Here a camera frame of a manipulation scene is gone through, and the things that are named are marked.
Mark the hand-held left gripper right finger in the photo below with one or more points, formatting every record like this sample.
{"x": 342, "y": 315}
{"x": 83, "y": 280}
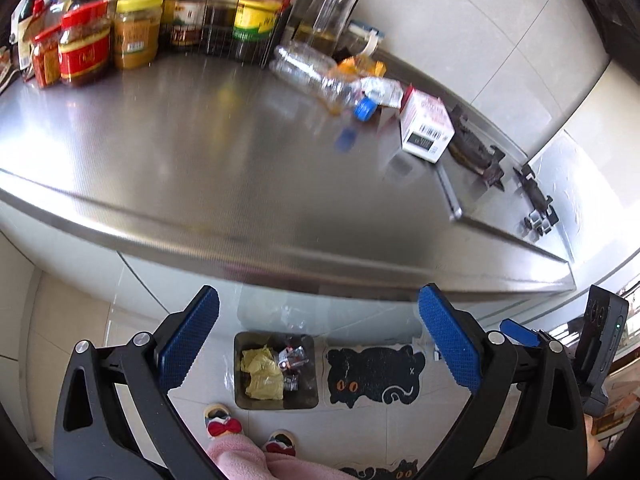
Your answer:
{"x": 450, "y": 340}

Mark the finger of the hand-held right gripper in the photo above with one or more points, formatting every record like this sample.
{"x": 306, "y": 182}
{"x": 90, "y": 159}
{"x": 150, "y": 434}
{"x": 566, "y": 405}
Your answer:
{"x": 520, "y": 332}

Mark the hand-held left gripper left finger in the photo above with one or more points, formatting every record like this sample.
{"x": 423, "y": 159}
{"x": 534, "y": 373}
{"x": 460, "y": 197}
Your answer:
{"x": 190, "y": 337}

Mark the yellow paper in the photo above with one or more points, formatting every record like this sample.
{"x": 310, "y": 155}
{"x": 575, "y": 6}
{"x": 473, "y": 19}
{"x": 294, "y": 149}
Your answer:
{"x": 257, "y": 359}
{"x": 265, "y": 385}

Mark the grey trash bin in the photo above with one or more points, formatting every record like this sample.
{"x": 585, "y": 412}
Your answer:
{"x": 310, "y": 400}

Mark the pink white medicine box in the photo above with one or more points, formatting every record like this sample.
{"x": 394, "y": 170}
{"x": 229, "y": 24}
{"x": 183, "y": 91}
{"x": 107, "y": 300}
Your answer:
{"x": 425, "y": 125}

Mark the clear printed plastic wrapper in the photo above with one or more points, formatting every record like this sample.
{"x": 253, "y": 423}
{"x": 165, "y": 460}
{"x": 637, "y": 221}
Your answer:
{"x": 382, "y": 91}

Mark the orange snack wrapper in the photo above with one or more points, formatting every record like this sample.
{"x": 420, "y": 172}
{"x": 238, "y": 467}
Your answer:
{"x": 362, "y": 66}

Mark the crushed clear plastic bottle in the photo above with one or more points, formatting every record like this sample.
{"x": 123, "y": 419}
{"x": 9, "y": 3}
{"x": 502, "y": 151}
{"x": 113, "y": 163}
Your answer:
{"x": 310, "y": 72}

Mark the person's right hand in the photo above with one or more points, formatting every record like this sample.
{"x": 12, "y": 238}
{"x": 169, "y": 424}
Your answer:
{"x": 595, "y": 452}

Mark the black cat floor mat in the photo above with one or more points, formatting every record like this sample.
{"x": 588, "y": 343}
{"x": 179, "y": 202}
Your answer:
{"x": 385, "y": 470}
{"x": 372, "y": 375}

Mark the red bow slipper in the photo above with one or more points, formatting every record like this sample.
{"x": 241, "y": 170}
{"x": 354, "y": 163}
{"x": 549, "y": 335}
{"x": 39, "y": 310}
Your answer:
{"x": 222, "y": 422}
{"x": 280, "y": 445}

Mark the silver stove knob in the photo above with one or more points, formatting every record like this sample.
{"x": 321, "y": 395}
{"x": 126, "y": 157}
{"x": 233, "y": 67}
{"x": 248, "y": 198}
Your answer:
{"x": 532, "y": 224}
{"x": 549, "y": 219}

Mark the steel gas cooktop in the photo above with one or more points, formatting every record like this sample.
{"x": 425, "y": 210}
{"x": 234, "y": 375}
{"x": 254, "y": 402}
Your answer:
{"x": 452, "y": 200}

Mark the black burner grate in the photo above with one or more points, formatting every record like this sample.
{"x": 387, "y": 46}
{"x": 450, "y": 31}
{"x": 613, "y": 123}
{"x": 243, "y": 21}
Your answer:
{"x": 532, "y": 190}
{"x": 475, "y": 152}

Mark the person's pink pants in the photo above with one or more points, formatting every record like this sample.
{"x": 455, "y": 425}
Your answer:
{"x": 260, "y": 462}

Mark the large red lid jar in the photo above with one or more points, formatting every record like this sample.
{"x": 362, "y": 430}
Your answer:
{"x": 84, "y": 50}

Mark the yellow lid jar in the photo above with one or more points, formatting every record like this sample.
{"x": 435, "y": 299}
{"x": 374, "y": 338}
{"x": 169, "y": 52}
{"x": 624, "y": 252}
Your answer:
{"x": 136, "y": 35}

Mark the glass jar blue lid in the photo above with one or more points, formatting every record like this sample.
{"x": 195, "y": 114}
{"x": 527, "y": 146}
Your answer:
{"x": 362, "y": 40}

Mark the small red lid jar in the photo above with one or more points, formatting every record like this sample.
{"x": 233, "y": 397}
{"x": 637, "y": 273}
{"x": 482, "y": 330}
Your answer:
{"x": 46, "y": 60}

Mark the group of condiment bottles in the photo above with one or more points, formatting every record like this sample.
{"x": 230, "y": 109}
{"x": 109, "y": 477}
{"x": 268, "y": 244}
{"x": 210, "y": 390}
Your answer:
{"x": 200, "y": 5}

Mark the glass oil jug black lid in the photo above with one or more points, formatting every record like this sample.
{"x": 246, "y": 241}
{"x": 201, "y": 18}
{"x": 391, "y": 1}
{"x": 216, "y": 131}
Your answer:
{"x": 325, "y": 5}

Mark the silver foil wall cover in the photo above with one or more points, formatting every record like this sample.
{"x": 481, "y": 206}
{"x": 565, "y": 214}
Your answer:
{"x": 590, "y": 195}

